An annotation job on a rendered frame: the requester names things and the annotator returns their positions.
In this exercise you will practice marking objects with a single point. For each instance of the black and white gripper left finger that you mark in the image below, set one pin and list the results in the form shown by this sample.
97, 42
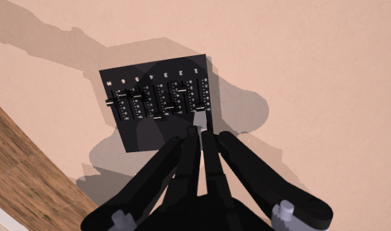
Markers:
133, 204

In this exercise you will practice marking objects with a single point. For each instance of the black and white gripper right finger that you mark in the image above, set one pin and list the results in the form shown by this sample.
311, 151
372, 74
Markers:
288, 207

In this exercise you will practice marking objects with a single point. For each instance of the black lighting desk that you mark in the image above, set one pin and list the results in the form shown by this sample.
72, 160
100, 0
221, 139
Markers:
166, 94

